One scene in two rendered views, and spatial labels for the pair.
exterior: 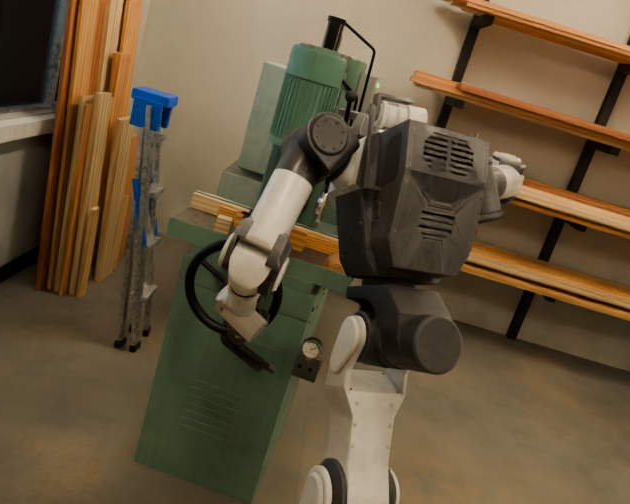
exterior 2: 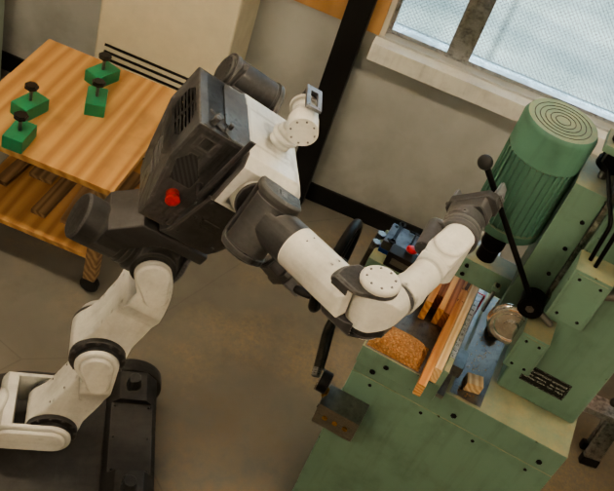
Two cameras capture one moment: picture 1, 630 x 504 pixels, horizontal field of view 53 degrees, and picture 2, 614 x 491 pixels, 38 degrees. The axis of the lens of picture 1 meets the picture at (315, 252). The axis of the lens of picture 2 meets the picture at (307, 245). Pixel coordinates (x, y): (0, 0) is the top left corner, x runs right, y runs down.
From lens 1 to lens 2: 2.60 m
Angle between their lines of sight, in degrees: 83
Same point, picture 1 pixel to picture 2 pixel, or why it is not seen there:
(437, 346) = (76, 213)
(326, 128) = (225, 64)
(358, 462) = (96, 307)
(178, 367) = not seen: hidden behind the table
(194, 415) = not seen: hidden behind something
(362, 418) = (116, 286)
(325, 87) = (514, 152)
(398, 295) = (132, 193)
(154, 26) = not seen: outside the picture
